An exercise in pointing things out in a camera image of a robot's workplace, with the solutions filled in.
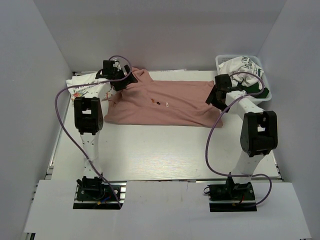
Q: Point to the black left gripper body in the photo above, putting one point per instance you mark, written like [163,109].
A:
[121,83]

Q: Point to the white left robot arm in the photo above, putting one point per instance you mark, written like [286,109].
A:
[88,113]

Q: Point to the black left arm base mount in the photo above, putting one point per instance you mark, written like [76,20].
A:
[96,194]

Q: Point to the white t-shirt green lettering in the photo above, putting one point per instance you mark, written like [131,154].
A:
[241,64]

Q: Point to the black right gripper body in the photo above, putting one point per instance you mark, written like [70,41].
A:
[218,104]

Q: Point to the folded white cartoon print t-shirt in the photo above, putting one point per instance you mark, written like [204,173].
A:
[81,91]

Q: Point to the dark green t-shirt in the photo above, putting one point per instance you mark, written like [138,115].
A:
[256,92]

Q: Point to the pink t-shirt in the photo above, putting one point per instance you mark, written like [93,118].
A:
[163,103]

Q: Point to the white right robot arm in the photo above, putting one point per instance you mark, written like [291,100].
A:
[259,131]

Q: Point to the white plastic laundry basket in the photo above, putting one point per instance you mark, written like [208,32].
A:
[225,57]

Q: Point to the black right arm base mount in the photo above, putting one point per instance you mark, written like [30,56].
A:
[223,201]

